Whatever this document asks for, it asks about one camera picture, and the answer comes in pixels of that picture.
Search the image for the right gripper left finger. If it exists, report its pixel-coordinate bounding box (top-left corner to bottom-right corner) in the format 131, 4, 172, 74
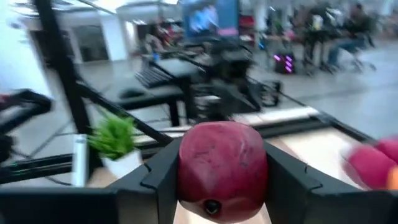
108, 139, 183, 224

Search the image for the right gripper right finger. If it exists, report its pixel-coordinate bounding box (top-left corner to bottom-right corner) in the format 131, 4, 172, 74
264, 142, 355, 224

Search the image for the red apple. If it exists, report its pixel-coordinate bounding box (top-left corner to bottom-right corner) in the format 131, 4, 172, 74
176, 120, 270, 224

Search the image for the red tomato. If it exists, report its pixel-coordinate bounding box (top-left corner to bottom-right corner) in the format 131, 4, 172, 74
341, 144, 398, 191

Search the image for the orange yellow mango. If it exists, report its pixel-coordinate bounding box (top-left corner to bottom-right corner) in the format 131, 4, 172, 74
386, 166, 398, 191

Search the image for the small dark red beet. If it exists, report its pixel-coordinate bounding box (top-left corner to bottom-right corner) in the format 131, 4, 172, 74
374, 136, 398, 162

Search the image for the black desk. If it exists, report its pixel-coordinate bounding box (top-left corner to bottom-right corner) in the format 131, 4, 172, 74
116, 57, 203, 127

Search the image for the green potted plant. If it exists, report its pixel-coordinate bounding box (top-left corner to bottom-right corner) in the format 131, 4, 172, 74
87, 112, 144, 180

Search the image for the computer with purple lights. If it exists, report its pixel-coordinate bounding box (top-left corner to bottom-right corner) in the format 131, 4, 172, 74
272, 52, 297, 75

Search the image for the black keyboard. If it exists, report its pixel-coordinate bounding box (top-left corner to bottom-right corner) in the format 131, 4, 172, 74
134, 64, 175, 90

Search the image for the white upright tube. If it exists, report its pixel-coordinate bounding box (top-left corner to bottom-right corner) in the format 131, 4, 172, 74
72, 134, 90, 188

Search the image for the black computer mouse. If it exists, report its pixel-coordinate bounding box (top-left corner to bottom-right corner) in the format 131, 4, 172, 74
119, 88, 146, 100

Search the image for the blue screen monitor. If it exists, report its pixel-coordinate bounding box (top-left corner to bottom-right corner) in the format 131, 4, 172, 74
181, 0, 241, 39

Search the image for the person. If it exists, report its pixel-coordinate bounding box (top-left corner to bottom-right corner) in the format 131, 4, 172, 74
297, 2, 330, 66
326, 2, 377, 71

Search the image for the black aluminium table frame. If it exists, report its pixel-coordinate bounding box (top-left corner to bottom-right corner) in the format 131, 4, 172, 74
0, 0, 377, 185

